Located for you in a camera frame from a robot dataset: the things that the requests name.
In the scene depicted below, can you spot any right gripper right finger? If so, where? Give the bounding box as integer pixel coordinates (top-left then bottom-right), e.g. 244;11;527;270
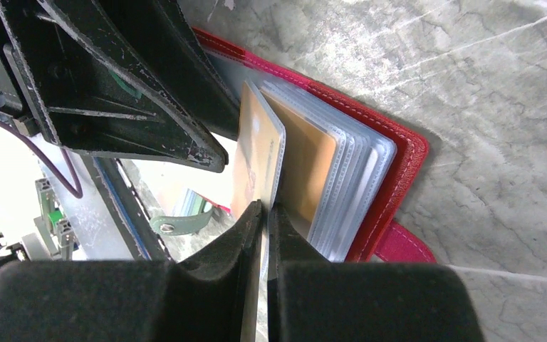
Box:
267;204;484;341

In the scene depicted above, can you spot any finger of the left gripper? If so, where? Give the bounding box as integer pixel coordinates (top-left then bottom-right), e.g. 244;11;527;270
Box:
0;1;229;172
100;1;239;140

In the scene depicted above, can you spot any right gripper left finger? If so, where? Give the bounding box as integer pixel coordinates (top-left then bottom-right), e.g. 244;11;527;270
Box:
0;201;262;341

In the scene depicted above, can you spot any red card holder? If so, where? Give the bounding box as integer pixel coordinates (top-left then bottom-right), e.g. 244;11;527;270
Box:
195;31;434;262

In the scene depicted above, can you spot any gold vip card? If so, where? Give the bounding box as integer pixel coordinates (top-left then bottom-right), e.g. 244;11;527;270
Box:
229;81;287;223

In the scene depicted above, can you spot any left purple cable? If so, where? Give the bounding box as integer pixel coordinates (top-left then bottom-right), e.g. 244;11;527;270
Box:
0;109;84;200

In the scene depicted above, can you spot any aluminium frame rail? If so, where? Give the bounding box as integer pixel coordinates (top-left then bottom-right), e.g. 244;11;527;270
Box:
21;178;78;261

